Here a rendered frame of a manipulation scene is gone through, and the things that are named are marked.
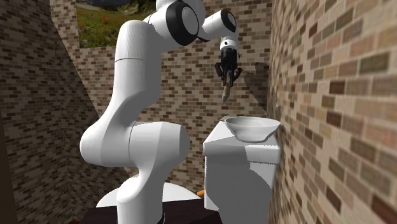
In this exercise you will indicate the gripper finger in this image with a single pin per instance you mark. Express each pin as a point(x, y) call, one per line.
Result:
point(219, 68)
point(237, 72)

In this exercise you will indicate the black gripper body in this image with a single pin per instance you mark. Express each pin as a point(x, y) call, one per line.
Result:
point(229, 59)

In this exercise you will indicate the brown grey tapered stick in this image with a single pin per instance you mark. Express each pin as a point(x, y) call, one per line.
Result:
point(225, 93)

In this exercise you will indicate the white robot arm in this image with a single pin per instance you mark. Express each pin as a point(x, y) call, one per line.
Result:
point(136, 93)

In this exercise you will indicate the white bowl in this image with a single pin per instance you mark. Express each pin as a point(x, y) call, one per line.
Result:
point(252, 128)

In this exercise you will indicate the white toilet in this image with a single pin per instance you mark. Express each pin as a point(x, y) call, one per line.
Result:
point(235, 180)

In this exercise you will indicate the small orange object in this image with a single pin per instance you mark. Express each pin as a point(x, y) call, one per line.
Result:
point(201, 193)

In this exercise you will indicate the dark robot stand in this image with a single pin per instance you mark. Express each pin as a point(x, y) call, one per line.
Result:
point(186, 214)

